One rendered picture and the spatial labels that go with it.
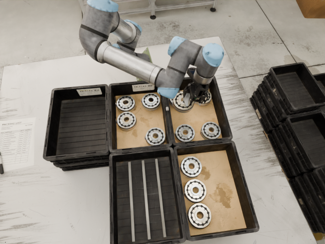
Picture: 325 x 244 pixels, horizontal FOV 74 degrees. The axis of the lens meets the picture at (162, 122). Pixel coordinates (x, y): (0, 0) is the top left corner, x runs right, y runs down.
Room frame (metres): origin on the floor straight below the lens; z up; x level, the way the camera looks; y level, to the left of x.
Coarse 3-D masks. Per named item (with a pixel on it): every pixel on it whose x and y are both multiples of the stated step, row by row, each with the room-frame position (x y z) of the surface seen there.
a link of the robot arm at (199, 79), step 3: (195, 72) 0.55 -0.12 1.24; (195, 75) 0.54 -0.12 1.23; (198, 75) 0.53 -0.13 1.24; (195, 78) 0.54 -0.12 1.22; (198, 78) 0.53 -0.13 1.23; (201, 78) 0.52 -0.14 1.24; (204, 78) 0.52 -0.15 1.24; (207, 78) 0.52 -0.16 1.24; (210, 78) 0.53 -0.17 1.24; (198, 81) 0.53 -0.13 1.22; (201, 81) 0.52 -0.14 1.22; (204, 81) 0.52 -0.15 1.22; (207, 81) 0.52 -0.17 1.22; (210, 81) 0.53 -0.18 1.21; (204, 84) 0.52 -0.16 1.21
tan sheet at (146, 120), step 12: (120, 96) 0.69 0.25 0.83; (132, 96) 0.70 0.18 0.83; (144, 108) 0.62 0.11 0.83; (144, 120) 0.54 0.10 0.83; (156, 120) 0.55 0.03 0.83; (120, 132) 0.46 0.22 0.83; (132, 132) 0.47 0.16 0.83; (144, 132) 0.47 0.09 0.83; (120, 144) 0.39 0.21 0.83; (132, 144) 0.40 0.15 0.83; (144, 144) 0.40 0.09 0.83
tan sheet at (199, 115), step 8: (208, 104) 0.67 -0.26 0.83; (176, 112) 0.60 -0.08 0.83; (192, 112) 0.61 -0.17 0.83; (200, 112) 0.61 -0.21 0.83; (208, 112) 0.61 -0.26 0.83; (176, 120) 0.55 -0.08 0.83; (184, 120) 0.56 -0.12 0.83; (192, 120) 0.56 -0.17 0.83; (200, 120) 0.56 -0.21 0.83; (208, 120) 0.56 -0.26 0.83; (216, 120) 0.57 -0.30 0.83; (176, 128) 0.50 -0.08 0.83; (200, 128) 0.51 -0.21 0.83; (200, 136) 0.46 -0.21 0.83
